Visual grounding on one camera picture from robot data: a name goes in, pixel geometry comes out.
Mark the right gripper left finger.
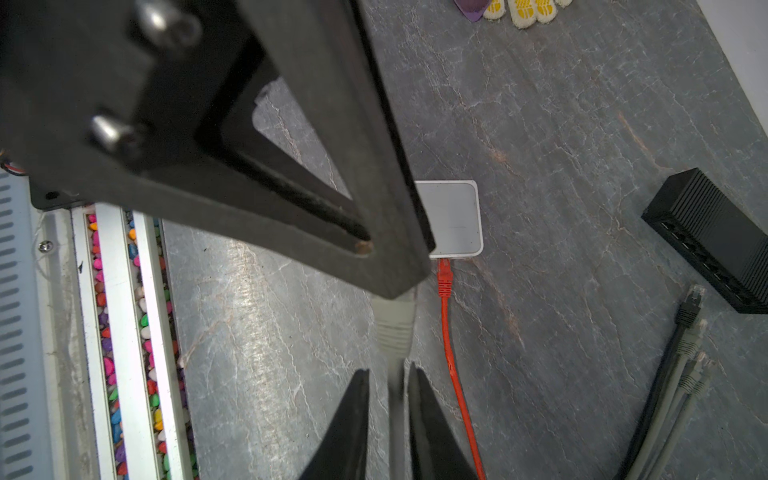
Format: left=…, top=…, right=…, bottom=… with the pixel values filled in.
left=299, top=369, right=370, bottom=480

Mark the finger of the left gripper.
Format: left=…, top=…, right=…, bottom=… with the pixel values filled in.
left=137, top=1, right=435, bottom=298

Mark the grey cable bundle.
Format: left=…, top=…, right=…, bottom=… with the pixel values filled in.
left=614, top=284, right=715, bottom=480

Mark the yellow work glove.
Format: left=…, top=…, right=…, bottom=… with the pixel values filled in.
left=483, top=0, right=573, bottom=30

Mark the white network switch box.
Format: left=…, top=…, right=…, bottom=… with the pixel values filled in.
left=415, top=180, right=484, bottom=260

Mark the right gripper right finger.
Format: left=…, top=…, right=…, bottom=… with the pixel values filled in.
left=407, top=362, right=477, bottom=480

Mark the red ethernet cable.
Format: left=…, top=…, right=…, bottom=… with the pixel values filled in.
left=436, top=258, right=488, bottom=480

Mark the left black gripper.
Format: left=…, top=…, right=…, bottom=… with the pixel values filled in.
left=1, top=1, right=282, bottom=210

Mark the purple pink trowel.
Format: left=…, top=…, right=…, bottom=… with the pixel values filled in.
left=454, top=0, right=491, bottom=22

